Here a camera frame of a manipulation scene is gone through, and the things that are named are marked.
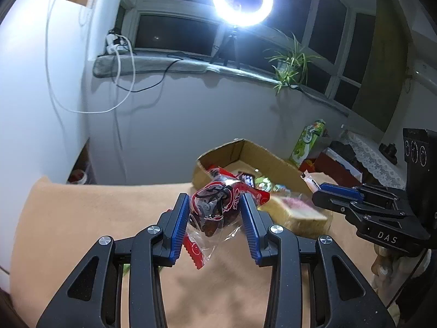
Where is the green printed carton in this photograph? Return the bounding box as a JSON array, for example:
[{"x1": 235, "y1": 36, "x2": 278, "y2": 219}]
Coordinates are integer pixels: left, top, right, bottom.
[{"x1": 290, "y1": 119, "x2": 326, "y2": 168}]

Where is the red box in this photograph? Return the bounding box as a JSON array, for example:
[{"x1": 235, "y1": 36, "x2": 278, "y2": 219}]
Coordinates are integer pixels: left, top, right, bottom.
[{"x1": 300, "y1": 147, "x2": 364, "y2": 187}]

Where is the black tripod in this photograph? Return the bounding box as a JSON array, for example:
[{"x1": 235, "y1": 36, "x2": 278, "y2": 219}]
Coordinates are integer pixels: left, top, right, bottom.
[{"x1": 210, "y1": 27, "x2": 241, "y2": 71}]

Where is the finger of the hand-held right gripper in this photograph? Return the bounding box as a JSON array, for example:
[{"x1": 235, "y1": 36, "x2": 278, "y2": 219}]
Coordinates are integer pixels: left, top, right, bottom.
[
  {"x1": 319, "y1": 183, "x2": 408, "y2": 212},
  {"x1": 311, "y1": 191, "x2": 415, "y2": 228}
]

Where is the red white container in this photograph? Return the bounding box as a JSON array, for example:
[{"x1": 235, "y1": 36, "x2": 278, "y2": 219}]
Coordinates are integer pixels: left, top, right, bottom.
[{"x1": 68, "y1": 169, "x2": 87, "y2": 185}]

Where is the pink white snack packet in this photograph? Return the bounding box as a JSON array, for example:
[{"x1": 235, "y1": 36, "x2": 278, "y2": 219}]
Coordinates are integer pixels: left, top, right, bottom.
[{"x1": 300, "y1": 172, "x2": 322, "y2": 192}]

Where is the tan table cloth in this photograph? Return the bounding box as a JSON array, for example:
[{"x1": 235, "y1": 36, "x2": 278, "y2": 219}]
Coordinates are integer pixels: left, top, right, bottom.
[{"x1": 10, "y1": 176, "x2": 379, "y2": 328}]

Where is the small dark object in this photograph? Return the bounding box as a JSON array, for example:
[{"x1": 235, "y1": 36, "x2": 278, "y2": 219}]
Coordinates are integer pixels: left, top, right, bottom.
[{"x1": 379, "y1": 142, "x2": 400, "y2": 165}]

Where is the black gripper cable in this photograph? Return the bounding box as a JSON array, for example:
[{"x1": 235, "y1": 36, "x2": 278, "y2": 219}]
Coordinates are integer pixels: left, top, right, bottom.
[{"x1": 392, "y1": 249, "x2": 431, "y2": 315}]

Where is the black bag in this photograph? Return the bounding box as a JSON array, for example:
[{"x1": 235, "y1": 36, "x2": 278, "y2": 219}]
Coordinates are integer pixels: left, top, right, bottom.
[{"x1": 329, "y1": 140, "x2": 362, "y2": 175}]

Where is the grey stone windowsill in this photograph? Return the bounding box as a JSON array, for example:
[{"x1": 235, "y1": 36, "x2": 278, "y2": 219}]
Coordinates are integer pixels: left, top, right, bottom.
[{"x1": 93, "y1": 53, "x2": 354, "y2": 118}]

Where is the olive curtain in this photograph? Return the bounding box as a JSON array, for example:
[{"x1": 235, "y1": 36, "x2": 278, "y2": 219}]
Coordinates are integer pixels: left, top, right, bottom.
[{"x1": 352, "y1": 0, "x2": 410, "y2": 134}]

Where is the light green snack packet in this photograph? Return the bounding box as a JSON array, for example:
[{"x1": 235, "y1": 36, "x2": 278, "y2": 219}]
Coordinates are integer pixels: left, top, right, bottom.
[{"x1": 256, "y1": 175, "x2": 287, "y2": 192}]

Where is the white framed window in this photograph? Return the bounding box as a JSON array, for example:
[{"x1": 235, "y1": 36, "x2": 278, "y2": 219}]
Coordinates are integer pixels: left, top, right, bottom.
[{"x1": 116, "y1": 0, "x2": 379, "y2": 110}]

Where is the white cable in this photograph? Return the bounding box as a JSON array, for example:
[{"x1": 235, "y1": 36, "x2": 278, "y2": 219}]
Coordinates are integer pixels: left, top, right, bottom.
[{"x1": 44, "y1": 0, "x2": 137, "y2": 114}]

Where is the potted spider plant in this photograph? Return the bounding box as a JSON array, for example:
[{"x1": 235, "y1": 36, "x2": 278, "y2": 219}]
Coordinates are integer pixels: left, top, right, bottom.
[{"x1": 263, "y1": 29, "x2": 325, "y2": 94}]

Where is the white refrigerator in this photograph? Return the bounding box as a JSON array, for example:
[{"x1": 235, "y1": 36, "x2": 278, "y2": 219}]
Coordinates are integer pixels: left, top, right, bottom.
[{"x1": 0, "y1": 0, "x2": 93, "y2": 277}]

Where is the clear bread packet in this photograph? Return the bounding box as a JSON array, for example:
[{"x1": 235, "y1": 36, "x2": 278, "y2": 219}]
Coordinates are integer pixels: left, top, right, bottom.
[{"x1": 258, "y1": 193, "x2": 330, "y2": 238}]

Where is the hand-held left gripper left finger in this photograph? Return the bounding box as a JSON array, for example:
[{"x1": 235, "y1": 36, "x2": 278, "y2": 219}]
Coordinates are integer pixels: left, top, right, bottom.
[{"x1": 36, "y1": 193, "x2": 190, "y2": 328}]

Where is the white power strip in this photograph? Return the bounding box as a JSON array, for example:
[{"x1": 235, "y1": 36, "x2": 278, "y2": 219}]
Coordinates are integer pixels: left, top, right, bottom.
[{"x1": 104, "y1": 31, "x2": 132, "y2": 55}]

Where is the red clear snack packet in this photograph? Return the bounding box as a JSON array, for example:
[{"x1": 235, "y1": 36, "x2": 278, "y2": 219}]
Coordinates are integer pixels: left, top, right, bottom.
[{"x1": 184, "y1": 166, "x2": 272, "y2": 270}]

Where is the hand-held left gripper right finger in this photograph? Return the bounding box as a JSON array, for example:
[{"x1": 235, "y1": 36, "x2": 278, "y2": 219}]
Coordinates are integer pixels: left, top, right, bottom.
[{"x1": 239, "y1": 193, "x2": 397, "y2": 328}]

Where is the white lace cloth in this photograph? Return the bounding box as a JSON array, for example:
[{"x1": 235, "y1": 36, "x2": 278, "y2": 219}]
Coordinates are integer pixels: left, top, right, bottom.
[{"x1": 341, "y1": 130, "x2": 407, "y2": 190}]

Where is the dark blue snack bar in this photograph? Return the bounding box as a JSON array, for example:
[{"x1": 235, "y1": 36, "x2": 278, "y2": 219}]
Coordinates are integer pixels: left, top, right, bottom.
[{"x1": 237, "y1": 171, "x2": 256, "y2": 188}]

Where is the brown cardboard box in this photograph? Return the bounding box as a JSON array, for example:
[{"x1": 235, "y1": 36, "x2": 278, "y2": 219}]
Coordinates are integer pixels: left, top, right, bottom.
[{"x1": 192, "y1": 138, "x2": 337, "y2": 238}]

